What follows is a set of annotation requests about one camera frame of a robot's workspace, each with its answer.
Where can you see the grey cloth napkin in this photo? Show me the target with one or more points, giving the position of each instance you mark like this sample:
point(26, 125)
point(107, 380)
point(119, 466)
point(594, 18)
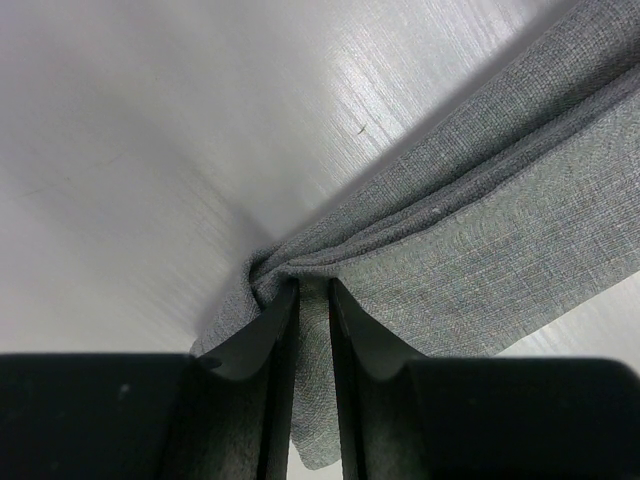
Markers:
point(520, 205)

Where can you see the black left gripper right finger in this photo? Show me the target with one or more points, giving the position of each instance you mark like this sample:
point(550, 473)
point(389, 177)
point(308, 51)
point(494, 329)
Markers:
point(380, 433)

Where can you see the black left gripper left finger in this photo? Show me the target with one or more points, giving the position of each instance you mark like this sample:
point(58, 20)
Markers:
point(233, 416)

